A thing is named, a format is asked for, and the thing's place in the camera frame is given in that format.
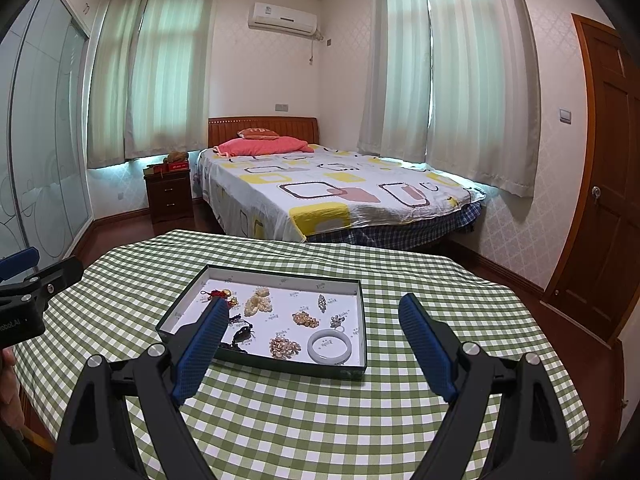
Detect black gourd pendant with cord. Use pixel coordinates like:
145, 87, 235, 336
219, 323, 253, 353

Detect red tassel knot charm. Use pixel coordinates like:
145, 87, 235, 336
201, 289, 239, 309

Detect white pearl necklace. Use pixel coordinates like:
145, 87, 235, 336
243, 286, 277, 318

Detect white jade bangle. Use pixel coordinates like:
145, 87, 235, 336
307, 330, 352, 366

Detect person's left hand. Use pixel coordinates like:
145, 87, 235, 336
0, 348, 25, 430

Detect frosted glass wardrobe door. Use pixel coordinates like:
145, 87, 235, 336
1, 0, 90, 268

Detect green checkered tablecloth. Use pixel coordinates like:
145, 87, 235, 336
14, 230, 589, 479

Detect dark wooden nightstand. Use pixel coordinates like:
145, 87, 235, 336
144, 169, 193, 223

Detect brown wooden door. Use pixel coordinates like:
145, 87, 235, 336
544, 15, 639, 344

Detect red items on nightstand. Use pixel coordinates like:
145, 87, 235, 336
143, 151, 190, 177

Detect dark green tray box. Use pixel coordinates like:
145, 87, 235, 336
156, 264, 368, 380

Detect left window curtain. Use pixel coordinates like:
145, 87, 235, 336
87, 0, 216, 169

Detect window curtain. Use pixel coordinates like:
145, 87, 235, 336
358, 0, 541, 198
87, 0, 216, 169

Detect pink pillow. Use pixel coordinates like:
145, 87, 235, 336
214, 136, 314, 157

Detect orange patterned pillow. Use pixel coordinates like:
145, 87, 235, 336
238, 128, 279, 140

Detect bed with patterned sheet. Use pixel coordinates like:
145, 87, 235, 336
195, 145, 485, 250

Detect wooden headboard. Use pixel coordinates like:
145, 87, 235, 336
207, 116, 320, 149

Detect right window curtain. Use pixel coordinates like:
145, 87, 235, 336
358, 0, 541, 198

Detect white air conditioner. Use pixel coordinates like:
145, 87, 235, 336
248, 2, 323, 40

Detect wall light switch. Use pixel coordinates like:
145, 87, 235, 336
559, 108, 572, 125

